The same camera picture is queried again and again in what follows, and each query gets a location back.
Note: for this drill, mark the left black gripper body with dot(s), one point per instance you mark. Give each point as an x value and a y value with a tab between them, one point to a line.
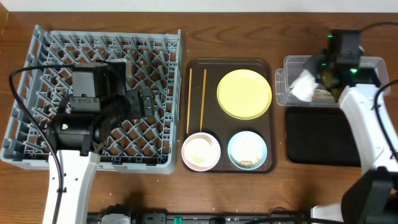
146	102

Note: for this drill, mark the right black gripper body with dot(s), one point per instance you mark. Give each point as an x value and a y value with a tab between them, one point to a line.
319	65

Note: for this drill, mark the green orange snack wrapper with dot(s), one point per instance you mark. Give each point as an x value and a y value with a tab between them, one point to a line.
323	95

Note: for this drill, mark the white tissue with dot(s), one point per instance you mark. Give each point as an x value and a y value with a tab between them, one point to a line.
304	86

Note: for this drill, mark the wooden chopstick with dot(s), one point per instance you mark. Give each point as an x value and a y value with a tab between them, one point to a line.
203	100
189	99

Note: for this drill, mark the light blue bowl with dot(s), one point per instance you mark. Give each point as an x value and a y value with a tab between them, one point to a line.
246	145

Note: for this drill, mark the rice and food scraps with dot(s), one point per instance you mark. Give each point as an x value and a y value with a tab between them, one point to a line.
248	163

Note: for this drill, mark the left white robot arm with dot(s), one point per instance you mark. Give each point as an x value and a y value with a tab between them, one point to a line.
100	101

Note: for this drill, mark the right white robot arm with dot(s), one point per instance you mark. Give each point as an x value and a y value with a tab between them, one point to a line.
358	91

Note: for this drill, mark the black waste tray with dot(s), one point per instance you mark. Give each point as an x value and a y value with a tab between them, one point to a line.
320	136

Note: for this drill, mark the pink plate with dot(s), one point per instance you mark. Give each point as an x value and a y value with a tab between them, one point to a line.
186	163

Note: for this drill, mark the yellow plate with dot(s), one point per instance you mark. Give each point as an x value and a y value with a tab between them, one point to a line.
244	94

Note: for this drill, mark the dark brown serving tray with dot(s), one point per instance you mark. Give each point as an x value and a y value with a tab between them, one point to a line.
219	124

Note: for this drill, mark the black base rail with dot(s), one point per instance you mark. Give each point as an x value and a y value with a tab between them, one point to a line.
123	214

